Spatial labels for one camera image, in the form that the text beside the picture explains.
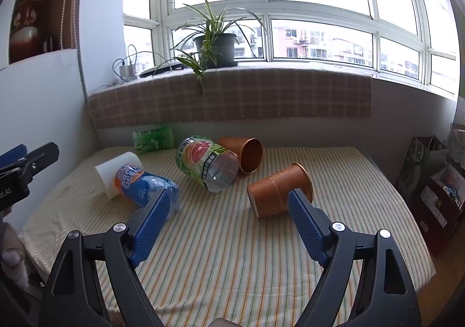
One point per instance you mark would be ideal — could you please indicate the pale cloth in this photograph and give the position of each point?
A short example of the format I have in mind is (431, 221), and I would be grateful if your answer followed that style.
(12, 258)

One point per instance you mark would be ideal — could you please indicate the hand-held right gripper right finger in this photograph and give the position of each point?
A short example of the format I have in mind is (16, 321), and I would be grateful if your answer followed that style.
(305, 225)

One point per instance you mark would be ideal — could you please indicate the green paper bag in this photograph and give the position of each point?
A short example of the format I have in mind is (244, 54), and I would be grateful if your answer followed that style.
(417, 163)

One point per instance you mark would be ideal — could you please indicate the red brown ornament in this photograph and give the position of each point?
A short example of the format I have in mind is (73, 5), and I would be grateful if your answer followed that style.
(23, 36)

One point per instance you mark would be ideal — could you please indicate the dark red box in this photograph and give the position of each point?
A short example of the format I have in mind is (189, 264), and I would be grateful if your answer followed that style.
(434, 211)

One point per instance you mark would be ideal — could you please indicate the spider plant in black pot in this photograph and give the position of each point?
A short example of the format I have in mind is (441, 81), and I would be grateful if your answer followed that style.
(214, 47)

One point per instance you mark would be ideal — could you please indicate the brown paper cup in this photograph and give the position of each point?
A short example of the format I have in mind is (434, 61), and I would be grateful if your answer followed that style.
(236, 149)
(276, 191)

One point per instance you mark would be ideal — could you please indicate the black flat device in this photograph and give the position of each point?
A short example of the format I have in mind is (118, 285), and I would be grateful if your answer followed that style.
(163, 69)

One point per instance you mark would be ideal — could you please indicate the white window frame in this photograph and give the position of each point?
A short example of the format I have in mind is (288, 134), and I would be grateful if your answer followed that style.
(264, 9)

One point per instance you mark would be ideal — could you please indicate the green tissue packet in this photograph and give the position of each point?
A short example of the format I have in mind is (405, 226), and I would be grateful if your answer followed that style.
(152, 138)

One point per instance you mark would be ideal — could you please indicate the blue orange label plastic bottle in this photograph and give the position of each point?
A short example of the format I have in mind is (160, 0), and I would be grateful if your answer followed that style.
(140, 183)

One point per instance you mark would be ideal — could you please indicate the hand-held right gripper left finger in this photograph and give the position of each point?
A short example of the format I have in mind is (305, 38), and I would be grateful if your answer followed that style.
(150, 225)

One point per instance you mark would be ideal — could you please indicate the green pink label plastic bottle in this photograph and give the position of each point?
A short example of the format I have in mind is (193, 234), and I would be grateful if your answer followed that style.
(203, 162)

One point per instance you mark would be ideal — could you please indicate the wooden shelf cabinet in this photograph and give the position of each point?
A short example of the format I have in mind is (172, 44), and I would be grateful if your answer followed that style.
(65, 0)

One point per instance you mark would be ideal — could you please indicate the white cup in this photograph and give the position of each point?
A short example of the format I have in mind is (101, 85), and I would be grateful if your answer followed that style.
(109, 172)

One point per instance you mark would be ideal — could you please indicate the plaid cloth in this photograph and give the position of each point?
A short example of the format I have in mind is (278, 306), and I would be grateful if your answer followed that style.
(254, 96)

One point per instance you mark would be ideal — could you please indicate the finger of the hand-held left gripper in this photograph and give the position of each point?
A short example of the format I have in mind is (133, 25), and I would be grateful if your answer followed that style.
(43, 157)
(12, 156)

